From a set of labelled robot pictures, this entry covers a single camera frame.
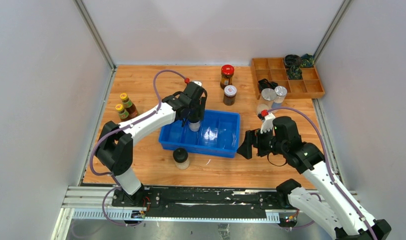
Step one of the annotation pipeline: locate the dark green rolled cloth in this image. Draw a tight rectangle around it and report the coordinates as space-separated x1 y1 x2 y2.
300 53 315 68

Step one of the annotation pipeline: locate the white lid sauce jar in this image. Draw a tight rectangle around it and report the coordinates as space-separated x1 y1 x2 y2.
223 85 237 106

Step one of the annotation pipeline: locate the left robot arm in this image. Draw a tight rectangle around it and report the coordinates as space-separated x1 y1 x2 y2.
93 81 207 207

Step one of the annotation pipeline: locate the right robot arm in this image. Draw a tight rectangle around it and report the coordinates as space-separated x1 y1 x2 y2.
237 116 392 240

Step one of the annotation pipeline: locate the blue plastic divided bin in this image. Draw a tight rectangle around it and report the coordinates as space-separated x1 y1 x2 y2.
158 109 241 158

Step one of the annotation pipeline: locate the red lid sauce jar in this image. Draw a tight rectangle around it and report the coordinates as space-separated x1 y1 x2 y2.
220 64 235 89

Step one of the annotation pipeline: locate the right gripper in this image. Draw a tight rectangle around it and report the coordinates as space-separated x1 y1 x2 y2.
237 124 287 159

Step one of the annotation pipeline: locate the black rolled item in tray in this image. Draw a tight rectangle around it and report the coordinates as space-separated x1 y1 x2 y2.
283 54 302 69

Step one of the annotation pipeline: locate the black cap spice shaker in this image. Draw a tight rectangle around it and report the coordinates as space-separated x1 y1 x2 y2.
188 121 201 132
173 147 190 170

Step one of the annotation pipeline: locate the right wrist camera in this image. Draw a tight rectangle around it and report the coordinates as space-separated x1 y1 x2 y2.
260 110 276 134

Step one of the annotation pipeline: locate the black clip bundle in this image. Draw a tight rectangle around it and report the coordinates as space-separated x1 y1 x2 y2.
258 78 278 93

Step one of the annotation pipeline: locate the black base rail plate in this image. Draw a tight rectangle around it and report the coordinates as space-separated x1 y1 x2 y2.
111 186 296 221

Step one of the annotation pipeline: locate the sauce bottle yellow cap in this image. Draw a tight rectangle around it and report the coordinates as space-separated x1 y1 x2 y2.
120 92 138 118
115 103 131 122

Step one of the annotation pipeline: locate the silver lid clear jar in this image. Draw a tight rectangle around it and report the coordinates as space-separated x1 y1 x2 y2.
256 88 277 114

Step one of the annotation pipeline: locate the green patterned rolled cloth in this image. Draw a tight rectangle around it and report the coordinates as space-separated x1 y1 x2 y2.
286 65 303 80

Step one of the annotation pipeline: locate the wooden divided tray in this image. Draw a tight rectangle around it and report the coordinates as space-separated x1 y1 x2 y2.
250 57 325 99

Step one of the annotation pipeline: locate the small silver lid jar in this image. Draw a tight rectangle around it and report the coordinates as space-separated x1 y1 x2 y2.
274 85 288 104

